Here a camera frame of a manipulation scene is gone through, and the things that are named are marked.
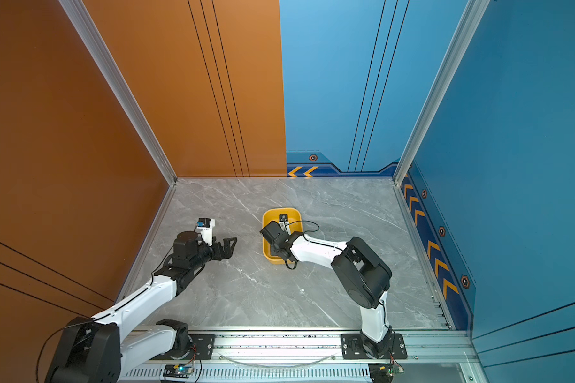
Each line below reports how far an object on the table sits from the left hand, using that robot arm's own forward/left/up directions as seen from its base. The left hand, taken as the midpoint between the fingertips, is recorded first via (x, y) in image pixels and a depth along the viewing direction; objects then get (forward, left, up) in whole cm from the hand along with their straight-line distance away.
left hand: (226, 236), depth 87 cm
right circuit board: (-39, -52, -11) cm, 66 cm away
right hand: (+1, -19, -8) cm, 20 cm away
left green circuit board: (-39, +10, -12) cm, 42 cm away
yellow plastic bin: (-6, -16, -3) cm, 17 cm away
